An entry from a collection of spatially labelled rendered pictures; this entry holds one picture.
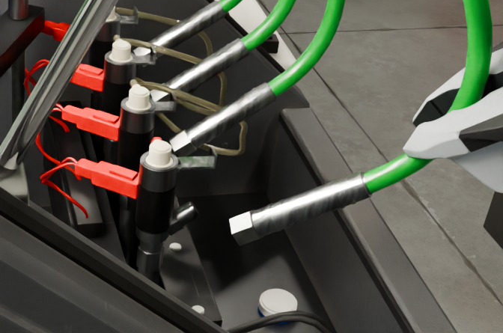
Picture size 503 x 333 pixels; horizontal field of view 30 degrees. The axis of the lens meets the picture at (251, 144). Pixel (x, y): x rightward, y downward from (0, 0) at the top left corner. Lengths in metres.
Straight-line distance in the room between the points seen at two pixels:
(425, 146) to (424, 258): 1.94
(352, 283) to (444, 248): 1.63
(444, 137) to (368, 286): 0.37
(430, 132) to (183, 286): 0.29
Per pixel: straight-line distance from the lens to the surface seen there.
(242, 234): 0.62
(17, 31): 0.86
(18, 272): 0.28
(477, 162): 0.56
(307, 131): 1.05
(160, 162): 0.68
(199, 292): 0.76
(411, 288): 0.86
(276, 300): 0.97
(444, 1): 4.06
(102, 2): 0.27
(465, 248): 2.57
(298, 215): 0.61
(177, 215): 0.72
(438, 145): 0.55
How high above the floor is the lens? 1.48
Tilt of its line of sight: 32 degrees down
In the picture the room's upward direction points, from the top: 9 degrees clockwise
